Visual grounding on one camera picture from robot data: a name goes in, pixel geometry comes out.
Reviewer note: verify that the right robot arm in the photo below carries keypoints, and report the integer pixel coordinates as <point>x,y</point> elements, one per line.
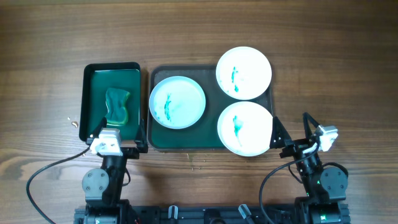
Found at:
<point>325,184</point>

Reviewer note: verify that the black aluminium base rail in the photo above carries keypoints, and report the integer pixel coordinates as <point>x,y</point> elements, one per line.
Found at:
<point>211,214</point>

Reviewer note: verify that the green yellow sponge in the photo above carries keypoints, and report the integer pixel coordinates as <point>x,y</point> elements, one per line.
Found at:
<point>116,100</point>

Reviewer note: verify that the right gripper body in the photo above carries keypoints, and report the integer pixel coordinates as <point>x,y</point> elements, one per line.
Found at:
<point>296,148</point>

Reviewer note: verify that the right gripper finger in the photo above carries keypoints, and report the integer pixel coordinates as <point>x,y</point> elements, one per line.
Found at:
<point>279,137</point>
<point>307,120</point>

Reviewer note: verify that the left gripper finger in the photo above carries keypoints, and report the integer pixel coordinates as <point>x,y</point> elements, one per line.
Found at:
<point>102,124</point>
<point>141,138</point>

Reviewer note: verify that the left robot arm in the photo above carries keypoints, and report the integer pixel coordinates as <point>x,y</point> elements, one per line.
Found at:
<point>103,186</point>

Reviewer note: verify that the large dark serving tray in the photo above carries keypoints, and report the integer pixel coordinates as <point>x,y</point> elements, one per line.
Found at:
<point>203,134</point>

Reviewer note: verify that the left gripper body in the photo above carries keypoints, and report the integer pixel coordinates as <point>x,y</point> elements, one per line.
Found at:
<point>129,152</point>

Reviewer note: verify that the white plate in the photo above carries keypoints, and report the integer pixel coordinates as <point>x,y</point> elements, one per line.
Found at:
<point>243,73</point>
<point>177,102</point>
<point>245,128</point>

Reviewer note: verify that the green water basin tray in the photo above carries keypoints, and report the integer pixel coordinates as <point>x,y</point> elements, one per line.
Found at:
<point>98,77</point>

